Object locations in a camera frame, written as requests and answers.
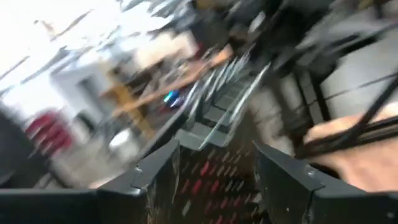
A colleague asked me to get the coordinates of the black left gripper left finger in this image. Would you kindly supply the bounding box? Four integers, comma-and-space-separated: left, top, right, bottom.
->
0, 139, 181, 224

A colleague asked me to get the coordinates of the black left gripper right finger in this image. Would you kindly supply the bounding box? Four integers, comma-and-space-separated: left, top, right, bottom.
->
253, 141, 398, 224

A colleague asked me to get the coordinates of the black metal peg board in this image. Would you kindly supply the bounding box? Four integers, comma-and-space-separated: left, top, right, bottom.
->
169, 108, 265, 224

